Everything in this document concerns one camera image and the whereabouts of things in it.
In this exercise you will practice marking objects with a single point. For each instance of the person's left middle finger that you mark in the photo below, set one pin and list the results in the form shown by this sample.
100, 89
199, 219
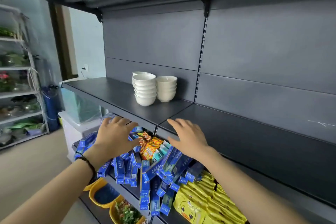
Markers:
125, 123

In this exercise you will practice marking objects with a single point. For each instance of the pink flower plant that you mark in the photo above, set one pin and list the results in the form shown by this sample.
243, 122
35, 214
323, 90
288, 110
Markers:
4, 79

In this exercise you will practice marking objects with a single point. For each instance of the white plastic container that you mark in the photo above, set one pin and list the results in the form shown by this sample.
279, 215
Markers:
72, 132

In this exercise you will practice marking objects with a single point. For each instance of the person's left little finger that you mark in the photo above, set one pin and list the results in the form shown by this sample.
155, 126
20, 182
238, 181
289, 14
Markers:
105, 124

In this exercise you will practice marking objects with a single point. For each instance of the stacks of white bowls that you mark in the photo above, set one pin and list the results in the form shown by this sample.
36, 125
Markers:
145, 88

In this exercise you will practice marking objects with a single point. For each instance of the pile of blue boxes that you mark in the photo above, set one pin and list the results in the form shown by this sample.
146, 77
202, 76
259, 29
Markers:
149, 172

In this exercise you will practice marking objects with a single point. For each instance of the yellow plastic bin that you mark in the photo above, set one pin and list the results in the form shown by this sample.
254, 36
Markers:
105, 195
113, 214

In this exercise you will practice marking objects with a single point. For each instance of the person's right forearm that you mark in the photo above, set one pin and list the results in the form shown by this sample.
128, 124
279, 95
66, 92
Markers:
244, 189

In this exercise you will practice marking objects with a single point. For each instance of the person's right middle finger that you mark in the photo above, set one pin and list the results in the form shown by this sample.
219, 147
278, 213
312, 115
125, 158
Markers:
183, 124

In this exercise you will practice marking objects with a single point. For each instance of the pile of teal packets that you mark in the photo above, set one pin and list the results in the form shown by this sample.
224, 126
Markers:
160, 152

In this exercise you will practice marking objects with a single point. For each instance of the person's left hand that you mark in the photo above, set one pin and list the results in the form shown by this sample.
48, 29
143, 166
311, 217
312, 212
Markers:
112, 139

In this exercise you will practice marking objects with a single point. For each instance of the person's left forearm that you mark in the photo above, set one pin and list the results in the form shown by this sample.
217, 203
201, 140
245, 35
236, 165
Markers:
52, 195

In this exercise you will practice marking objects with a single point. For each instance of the person's right hand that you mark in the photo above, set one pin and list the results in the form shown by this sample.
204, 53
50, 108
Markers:
190, 139

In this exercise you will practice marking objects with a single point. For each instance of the brown door frame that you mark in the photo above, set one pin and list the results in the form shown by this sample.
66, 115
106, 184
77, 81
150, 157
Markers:
65, 48

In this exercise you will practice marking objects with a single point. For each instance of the pile of yellow duck packets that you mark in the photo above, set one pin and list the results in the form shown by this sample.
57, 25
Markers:
202, 202

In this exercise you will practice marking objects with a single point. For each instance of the person's right thumb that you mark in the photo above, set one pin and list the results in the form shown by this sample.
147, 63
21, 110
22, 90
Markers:
173, 143

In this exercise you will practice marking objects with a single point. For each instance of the person's right little finger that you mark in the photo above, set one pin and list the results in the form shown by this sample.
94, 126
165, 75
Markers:
200, 132

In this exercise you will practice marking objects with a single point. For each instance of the white wall socket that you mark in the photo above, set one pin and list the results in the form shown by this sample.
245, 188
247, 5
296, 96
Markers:
85, 68

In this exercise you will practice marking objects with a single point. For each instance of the dark grey metal shelving unit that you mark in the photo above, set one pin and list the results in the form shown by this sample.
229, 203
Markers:
262, 48

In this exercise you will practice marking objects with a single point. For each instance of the pile of orange snack packets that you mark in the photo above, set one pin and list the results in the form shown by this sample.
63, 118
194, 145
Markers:
148, 150

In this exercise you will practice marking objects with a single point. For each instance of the translucent teal storage box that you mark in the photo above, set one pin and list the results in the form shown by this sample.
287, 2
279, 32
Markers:
78, 107

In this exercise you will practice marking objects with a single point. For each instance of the blue cylindrical container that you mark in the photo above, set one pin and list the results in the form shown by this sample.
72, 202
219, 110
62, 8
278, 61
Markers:
51, 108

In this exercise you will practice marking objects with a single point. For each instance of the person's left thumb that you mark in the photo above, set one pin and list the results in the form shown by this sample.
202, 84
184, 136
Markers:
133, 143

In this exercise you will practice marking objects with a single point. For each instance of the green artificial plant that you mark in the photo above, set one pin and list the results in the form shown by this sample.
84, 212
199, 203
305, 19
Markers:
128, 212

